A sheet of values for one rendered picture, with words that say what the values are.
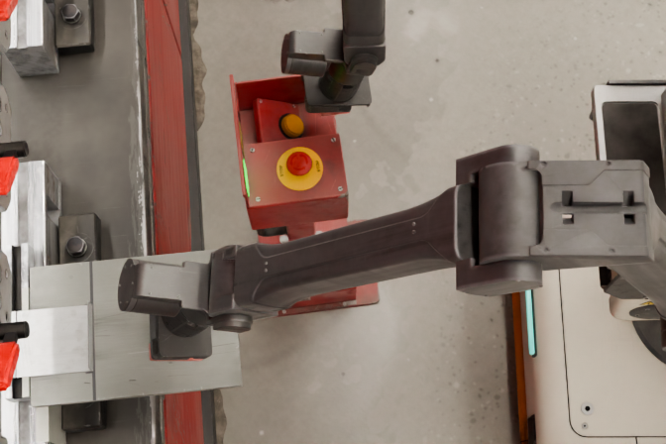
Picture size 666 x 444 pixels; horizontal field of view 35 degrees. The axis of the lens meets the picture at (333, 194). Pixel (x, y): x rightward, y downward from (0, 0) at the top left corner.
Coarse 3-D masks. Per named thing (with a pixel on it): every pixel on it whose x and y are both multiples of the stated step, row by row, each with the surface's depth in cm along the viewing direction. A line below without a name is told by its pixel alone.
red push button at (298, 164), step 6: (294, 156) 163; (300, 156) 163; (306, 156) 164; (288, 162) 163; (294, 162) 163; (300, 162) 163; (306, 162) 163; (288, 168) 163; (294, 168) 163; (300, 168) 163; (306, 168) 163; (294, 174) 163; (300, 174) 163
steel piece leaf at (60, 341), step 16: (32, 320) 136; (48, 320) 136; (64, 320) 136; (80, 320) 136; (32, 336) 135; (48, 336) 135; (64, 336) 135; (80, 336) 135; (32, 352) 134; (48, 352) 134; (64, 352) 134; (80, 352) 134; (32, 368) 134; (48, 368) 134; (64, 368) 134; (80, 368) 134
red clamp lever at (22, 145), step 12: (0, 144) 116; (12, 144) 115; (24, 144) 116; (0, 156) 115; (12, 156) 114; (24, 156) 116; (0, 168) 111; (12, 168) 111; (0, 180) 109; (12, 180) 111; (0, 192) 109
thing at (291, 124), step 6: (282, 120) 174; (288, 120) 174; (294, 120) 174; (300, 120) 175; (282, 126) 174; (288, 126) 173; (294, 126) 174; (300, 126) 175; (288, 132) 173; (294, 132) 173; (300, 132) 174
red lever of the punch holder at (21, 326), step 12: (0, 324) 109; (12, 324) 109; (24, 324) 109; (0, 336) 109; (12, 336) 108; (24, 336) 109; (0, 348) 106; (12, 348) 106; (0, 360) 104; (12, 360) 105; (0, 372) 103; (12, 372) 104; (0, 384) 102
